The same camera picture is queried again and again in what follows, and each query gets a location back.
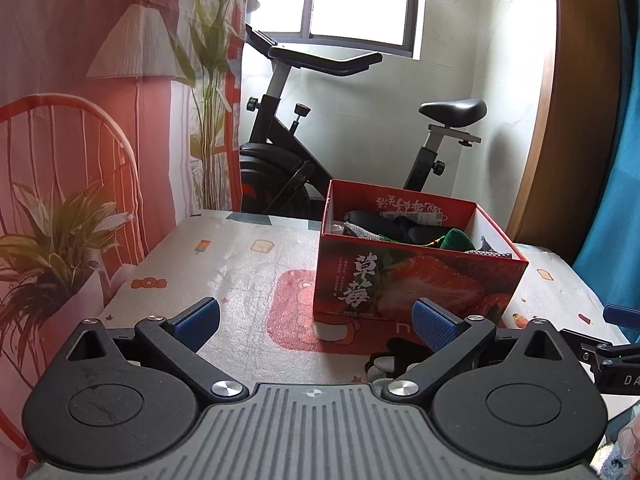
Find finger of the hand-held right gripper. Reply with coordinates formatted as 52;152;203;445
559;329;615;361
602;304;640;326

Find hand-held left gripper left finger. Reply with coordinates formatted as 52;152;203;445
66;296;249;404

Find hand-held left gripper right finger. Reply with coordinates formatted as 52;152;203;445
386;297;571;404

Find red strawberry print cardboard box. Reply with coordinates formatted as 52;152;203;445
312;179;530;322

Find green soft cloth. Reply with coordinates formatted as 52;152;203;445
439;228;475;252

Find grey patterned cloth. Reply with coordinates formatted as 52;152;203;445
470;236;515;261

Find black cloth bundle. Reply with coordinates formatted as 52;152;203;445
344;209;443;245

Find grey mesh cloth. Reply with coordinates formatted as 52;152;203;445
341;222;382;241

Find printed tablecloth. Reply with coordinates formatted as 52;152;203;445
95;207;640;391

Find black white fabric piece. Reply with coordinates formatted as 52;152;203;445
365;340;431;383

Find blue curtain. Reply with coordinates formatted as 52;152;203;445
572;0;640;311

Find printed backdrop cloth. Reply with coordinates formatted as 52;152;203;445
0;0;248;461

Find black exercise bike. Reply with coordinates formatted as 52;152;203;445
239;27;488;221

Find brown wooden panel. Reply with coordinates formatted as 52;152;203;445
507;0;628;263

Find window with dark frame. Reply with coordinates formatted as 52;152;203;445
300;0;423;58

